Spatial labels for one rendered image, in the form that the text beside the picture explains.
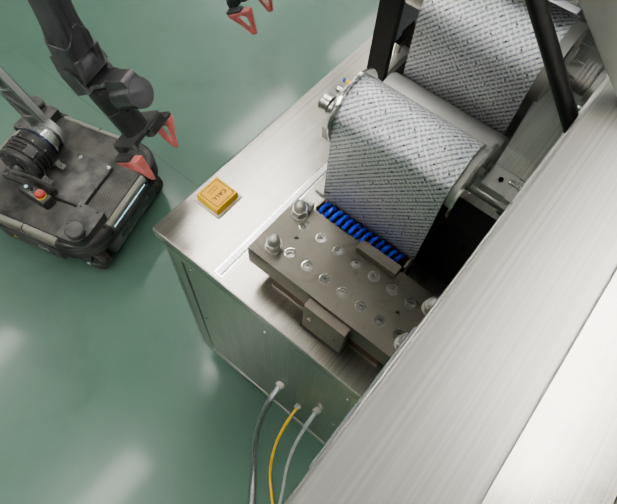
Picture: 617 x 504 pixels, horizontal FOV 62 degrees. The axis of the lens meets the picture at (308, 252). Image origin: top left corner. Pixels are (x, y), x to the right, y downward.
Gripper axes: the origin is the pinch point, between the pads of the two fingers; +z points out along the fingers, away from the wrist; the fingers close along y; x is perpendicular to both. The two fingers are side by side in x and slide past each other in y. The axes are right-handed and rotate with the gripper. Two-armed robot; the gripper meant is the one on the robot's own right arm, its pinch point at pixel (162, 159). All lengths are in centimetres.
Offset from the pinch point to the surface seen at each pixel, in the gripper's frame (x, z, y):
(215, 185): -1.0, 14.7, 5.9
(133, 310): 80, 75, -7
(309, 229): -29.8, 18.8, -1.9
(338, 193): -34.6, 16.3, 5.8
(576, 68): -76, 8, 28
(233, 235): -7.9, 21.4, -3.5
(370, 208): -42.2, 18.0, 3.6
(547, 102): -61, 51, 71
